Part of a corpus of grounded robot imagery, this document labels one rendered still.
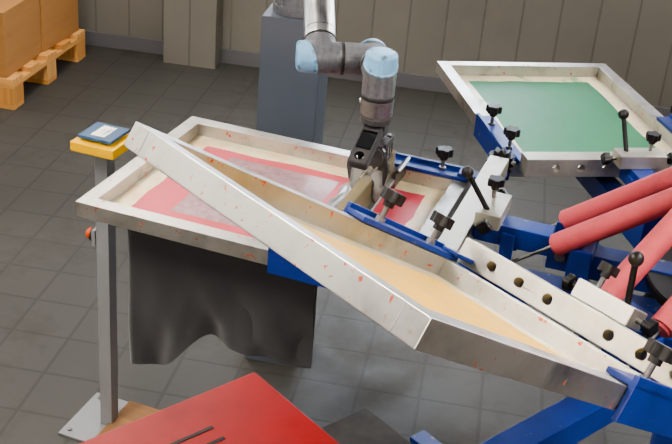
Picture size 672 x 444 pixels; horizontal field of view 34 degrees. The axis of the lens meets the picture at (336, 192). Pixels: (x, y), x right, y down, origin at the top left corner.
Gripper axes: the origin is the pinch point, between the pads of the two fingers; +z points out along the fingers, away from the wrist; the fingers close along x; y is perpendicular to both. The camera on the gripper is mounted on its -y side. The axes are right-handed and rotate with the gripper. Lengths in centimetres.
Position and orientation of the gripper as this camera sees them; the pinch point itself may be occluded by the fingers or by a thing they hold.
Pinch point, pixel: (364, 197)
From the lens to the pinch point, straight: 255.7
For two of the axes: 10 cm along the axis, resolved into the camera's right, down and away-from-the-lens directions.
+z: -0.8, 8.9, 4.5
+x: -9.4, -2.2, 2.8
